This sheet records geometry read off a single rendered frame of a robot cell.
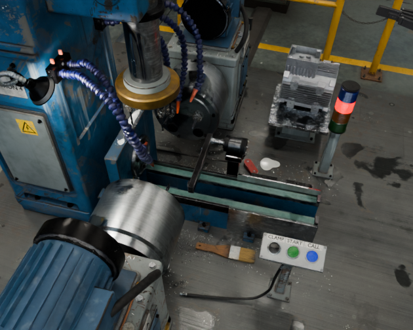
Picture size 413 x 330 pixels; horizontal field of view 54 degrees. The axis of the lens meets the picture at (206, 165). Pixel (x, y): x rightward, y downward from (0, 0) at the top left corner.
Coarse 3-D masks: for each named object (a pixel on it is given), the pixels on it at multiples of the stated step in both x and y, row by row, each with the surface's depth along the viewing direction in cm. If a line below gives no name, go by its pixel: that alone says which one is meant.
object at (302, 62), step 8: (296, 48) 163; (304, 48) 162; (312, 48) 161; (288, 56) 157; (296, 56) 162; (304, 56) 160; (312, 56) 162; (320, 56) 157; (288, 64) 158; (296, 64) 157; (304, 64) 156; (312, 64) 155; (296, 72) 159; (304, 72) 158; (312, 72) 157
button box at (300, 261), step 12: (264, 240) 110; (276, 240) 109; (288, 240) 109; (300, 240) 109; (264, 252) 109; (300, 252) 108; (324, 252) 107; (288, 264) 108; (300, 264) 107; (312, 264) 107
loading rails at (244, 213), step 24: (168, 168) 147; (192, 168) 146; (216, 192) 147; (240, 192) 144; (264, 192) 141; (288, 192) 141; (312, 192) 140; (192, 216) 144; (216, 216) 140; (240, 216) 135; (264, 216) 132; (288, 216) 134; (312, 216) 143; (312, 240) 135
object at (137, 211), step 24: (120, 192) 109; (144, 192) 109; (168, 192) 113; (96, 216) 106; (120, 216) 103; (144, 216) 105; (168, 216) 109; (120, 240) 100; (144, 240) 102; (168, 240) 108; (168, 264) 109
